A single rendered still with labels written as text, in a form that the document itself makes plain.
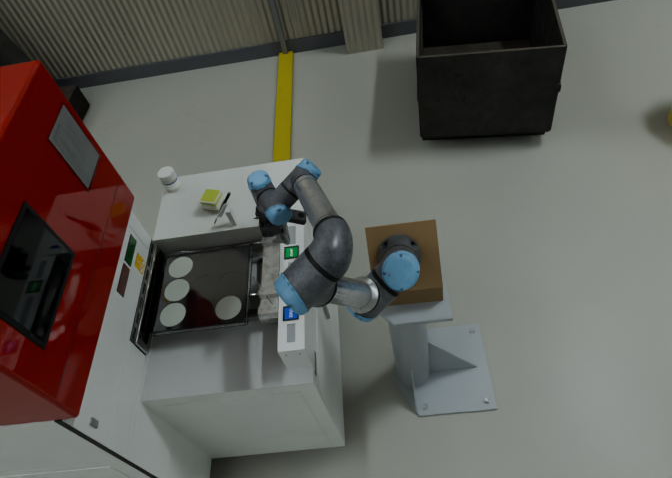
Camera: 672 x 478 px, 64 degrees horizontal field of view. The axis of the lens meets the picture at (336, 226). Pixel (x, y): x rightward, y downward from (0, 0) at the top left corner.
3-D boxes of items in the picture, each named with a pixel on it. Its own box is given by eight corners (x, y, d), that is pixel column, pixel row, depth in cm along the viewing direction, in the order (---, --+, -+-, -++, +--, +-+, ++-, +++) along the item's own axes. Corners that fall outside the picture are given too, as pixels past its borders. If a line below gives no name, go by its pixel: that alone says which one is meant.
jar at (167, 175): (165, 193, 233) (155, 179, 226) (167, 182, 238) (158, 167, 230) (180, 191, 233) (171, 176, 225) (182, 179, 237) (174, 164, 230)
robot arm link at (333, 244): (346, 232, 125) (297, 149, 165) (314, 264, 128) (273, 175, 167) (377, 255, 132) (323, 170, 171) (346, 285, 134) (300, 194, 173)
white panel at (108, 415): (122, 461, 178) (54, 421, 147) (161, 260, 229) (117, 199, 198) (131, 460, 178) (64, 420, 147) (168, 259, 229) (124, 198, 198)
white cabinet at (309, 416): (217, 464, 254) (141, 402, 191) (233, 290, 314) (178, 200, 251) (351, 451, 248) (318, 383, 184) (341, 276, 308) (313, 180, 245)
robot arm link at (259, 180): (251, 191, 167) (241, 175, 172) (261, 213, 175) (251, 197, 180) (274, 179, 168) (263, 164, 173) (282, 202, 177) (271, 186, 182)
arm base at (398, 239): (420, 233, 185) (422, 239, 175) (421, 275, 188) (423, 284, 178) (376, 234, 186) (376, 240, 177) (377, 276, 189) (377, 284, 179)
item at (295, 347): (286, 369, 189) (277, 352, 178) (288, 244, 223) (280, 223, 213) (313, 366, 188) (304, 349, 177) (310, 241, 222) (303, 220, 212)
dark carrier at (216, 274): (154, 332, 199) (153, 331, 198) (168, 256, 220) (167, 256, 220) (244, 321, 195) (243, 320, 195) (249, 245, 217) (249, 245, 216)
